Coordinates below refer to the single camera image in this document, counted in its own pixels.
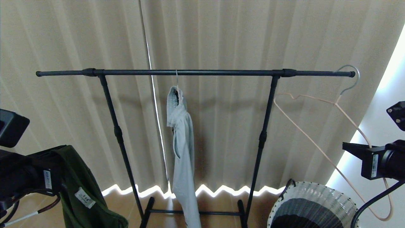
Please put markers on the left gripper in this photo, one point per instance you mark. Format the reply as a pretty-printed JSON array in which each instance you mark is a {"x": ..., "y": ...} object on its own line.
[{"x": 25, "y": 174}]

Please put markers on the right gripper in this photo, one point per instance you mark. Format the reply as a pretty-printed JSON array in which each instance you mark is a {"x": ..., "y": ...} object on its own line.
[{"x": 390, "y": 161}]

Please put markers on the green garment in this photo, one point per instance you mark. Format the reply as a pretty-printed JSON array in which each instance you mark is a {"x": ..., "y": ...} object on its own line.
[{"x": 82, "y": 177}]

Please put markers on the pink clothes hanger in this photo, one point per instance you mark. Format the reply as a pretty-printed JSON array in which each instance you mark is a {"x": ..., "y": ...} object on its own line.
[
  {"x": 316, "y": 99},
  {"x": 177, "y": 79}
]

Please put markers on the pale grey shorts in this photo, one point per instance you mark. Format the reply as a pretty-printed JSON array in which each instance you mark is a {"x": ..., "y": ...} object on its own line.
[{"x": 185, "y": 158}]

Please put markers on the white laundry basket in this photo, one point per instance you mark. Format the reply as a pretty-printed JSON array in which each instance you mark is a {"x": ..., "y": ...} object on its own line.
[{"x": 313, "y": 196}]

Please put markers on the black clothes rack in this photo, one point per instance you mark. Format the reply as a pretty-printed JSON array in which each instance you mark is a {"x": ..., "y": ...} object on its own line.
[{"x": 190, "y": 72}]

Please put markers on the beige curtain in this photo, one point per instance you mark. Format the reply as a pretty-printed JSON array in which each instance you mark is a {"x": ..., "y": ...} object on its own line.
[{"x": 221, "y": 38}]

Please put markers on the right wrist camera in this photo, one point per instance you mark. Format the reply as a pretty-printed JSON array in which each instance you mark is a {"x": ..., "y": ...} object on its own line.
[{"x": 397, "y": 115}]

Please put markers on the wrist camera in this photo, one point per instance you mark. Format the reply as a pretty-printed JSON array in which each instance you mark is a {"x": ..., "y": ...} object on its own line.
[
  {"x": 397, "y": 115},
  {"x": 11, "y": 126}
]

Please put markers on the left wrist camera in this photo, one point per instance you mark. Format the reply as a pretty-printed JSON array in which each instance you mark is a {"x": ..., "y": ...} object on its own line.
[{"x": 11, "y": 126}]

